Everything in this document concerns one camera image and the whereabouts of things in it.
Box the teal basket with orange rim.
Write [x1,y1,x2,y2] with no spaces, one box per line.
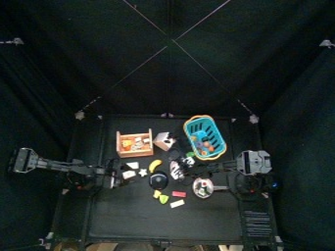
[181,114,229,162]

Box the white black striped toy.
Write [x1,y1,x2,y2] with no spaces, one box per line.
[168,160,185,182]

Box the yellow toy banana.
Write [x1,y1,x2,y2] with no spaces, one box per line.
[148,159,164,174]

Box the white brown cube box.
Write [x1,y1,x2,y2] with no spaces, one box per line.
[152,130,177,152]

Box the wooden crate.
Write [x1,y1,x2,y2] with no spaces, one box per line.
[115,127,156,159]

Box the black round bowl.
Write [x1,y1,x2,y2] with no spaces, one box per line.
[148,171,169,191]

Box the silver toy pan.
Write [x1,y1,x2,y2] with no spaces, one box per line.
[191,176,229,200]

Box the orange toy food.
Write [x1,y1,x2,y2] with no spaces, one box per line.
[120,139,135,152]

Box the white toy food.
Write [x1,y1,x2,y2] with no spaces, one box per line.
[132,136,152,151]

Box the white flat block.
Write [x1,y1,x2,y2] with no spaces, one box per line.
[168,199,185,210]

